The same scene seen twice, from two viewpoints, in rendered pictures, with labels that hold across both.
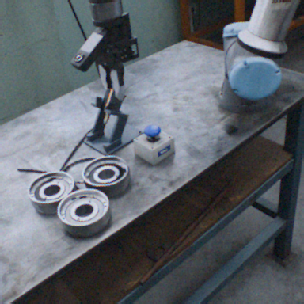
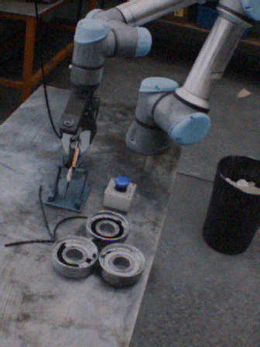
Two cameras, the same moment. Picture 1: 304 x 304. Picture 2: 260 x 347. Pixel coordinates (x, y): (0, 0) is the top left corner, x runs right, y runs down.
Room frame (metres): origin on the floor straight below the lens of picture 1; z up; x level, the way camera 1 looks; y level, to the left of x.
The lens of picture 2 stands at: (0.14, 0.68, 1.57)
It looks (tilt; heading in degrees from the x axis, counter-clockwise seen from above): 34 degrees down; 310
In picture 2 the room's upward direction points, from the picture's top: 11 degrees clockwise
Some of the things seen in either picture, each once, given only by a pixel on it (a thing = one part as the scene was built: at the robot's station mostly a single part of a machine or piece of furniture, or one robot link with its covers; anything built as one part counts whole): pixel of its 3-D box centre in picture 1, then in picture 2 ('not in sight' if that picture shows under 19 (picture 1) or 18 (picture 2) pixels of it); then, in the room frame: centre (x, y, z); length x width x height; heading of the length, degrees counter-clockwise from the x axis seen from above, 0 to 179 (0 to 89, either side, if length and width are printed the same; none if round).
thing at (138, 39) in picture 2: not in sight; (123, 39); (0.90, -0.11, 1.22); 0.11 x 0.11 x 0.08; 76
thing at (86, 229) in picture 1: (85, 213); (121, 265); (0.59, 0.11, 0.82); 0.10 x 0.10 x 0.04
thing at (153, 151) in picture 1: (156, 144); (120, 193); (0.79, -0.07, 0.82); 0.08 x 0.07 x 0.05; 123
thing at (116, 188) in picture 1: (107, 176); (107, 230); (0.70, 0.06, 0.82); 0.10 x 0.10 x 0.04
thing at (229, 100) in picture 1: (245, 85); (150, 130); (0.96, -0.36, 0.85); 0.15 x 0.15 x 0.10
